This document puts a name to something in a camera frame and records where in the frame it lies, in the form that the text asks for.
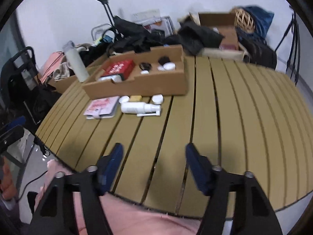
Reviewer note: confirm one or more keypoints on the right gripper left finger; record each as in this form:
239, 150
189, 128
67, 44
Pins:
55, 213

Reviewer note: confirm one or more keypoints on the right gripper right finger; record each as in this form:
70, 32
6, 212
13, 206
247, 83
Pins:
253, 212

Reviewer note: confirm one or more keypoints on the yellow small block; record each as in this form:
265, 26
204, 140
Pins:
136, 98

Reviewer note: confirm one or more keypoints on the white spray bottle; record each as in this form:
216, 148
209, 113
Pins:
141, 109

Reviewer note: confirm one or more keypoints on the white contact lens case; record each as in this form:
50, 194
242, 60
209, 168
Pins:
157, 99

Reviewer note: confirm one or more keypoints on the large white round jar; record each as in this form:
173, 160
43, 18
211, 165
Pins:
169, 66

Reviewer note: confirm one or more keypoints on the white labelled plastic box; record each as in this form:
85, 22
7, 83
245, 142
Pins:
114, 78

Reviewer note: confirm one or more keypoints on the small white round jar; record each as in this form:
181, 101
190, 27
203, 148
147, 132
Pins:
144, 72

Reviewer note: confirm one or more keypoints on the black cloth ball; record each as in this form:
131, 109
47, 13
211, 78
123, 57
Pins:
163, 60

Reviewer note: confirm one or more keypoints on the left hand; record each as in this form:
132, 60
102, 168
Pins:
8, 188

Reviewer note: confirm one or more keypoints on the black equipment cart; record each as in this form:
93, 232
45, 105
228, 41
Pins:
22, 92

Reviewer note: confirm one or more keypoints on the pink quilted jacket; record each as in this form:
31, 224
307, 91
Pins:
123, 218

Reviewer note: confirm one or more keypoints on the cardboard box left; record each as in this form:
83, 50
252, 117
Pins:
62, 85

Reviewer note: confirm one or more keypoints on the beige cloth pile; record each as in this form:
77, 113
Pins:
62, 72

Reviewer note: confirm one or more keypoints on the pink bag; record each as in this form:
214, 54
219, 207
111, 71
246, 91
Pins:
53, 62

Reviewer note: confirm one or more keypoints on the white thermos bottle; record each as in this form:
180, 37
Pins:
75, 61

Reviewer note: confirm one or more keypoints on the pink white notebook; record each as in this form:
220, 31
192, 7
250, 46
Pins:
102, 108

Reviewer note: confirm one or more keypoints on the small white jar lid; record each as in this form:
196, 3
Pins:
124, 99

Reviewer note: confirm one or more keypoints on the red book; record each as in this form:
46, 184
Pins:
122, 68

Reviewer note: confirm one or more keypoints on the large cardboard tray box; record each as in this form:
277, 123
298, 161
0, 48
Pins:
167, 83

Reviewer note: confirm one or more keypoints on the black clothes pile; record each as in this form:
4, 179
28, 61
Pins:
135, 37

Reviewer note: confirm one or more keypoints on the open cardboard box background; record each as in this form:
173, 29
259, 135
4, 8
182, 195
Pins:
224, 24

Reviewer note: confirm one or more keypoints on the wicker ball lamp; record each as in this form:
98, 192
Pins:
243, 20

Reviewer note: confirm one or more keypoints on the blue bag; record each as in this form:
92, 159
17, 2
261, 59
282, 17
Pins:
262, 20

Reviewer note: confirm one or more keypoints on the black trolley handle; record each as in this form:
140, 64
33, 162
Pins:
109, 13

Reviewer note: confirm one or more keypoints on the black camera tripod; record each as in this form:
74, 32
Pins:
293, 61

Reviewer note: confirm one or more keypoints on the white wall socket strip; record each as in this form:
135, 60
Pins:
146, 15

